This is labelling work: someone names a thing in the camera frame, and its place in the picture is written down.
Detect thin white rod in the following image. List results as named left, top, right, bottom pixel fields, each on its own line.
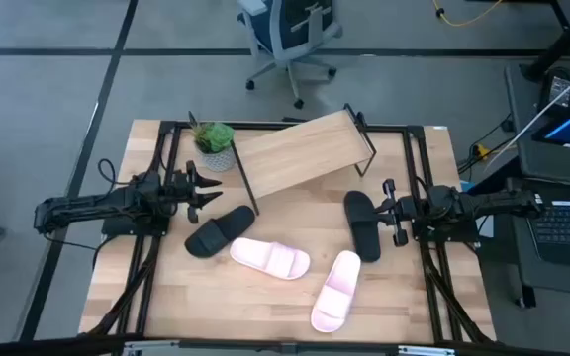
left=482, top=61, right=570, bottom=172

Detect black laptop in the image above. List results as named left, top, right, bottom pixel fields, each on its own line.
left=522, top=190, right=570, bottom=271

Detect black metal table frame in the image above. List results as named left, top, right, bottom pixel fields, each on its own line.
left=79, top=118, right=497, bottom=347

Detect yellow cable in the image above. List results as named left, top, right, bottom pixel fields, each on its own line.
left=430, top=0, right=505, bottom=29

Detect pink slide sandal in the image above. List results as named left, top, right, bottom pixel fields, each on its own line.
left=229, top=236, right=312, bottom=282
left=309, top=249, right=363, bottom=334

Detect black desk leg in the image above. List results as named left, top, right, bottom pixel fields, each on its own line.
left=520, top=0, right=570, bottom=83

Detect black overhead beam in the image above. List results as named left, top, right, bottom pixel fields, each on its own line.
left=0, top=333, right=570, bottom=356

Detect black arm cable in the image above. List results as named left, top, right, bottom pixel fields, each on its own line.
left=97, top=157, right=136, bottom=188

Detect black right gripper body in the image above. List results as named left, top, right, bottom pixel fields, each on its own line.
left=382, top=178, right=432, bottom=247

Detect wooden shelf black metal legs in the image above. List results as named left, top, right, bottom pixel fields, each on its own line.
left=229, top=102, right=380, bottom=217

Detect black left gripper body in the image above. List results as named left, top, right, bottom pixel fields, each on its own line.
left=163, top=160, right=205, bottom=224

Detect grey blue office chair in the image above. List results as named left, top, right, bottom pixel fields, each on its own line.
left=237, top=0, right=344, bottom=110

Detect black power brick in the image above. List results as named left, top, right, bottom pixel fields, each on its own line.
left=536, top=66, right=570, bottom=113

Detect black slide sandal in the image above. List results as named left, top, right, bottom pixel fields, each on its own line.
left=342, top=190, right=383, bottom=263
left=184, top=205, right=257, bottom=259

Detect dark grey desk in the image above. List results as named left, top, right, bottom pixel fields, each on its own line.
left=505, top=63, right=570, bottom=301

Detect green plant in patterned pot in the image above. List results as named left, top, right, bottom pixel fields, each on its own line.
left=188, top=111, right=238, bottom=173

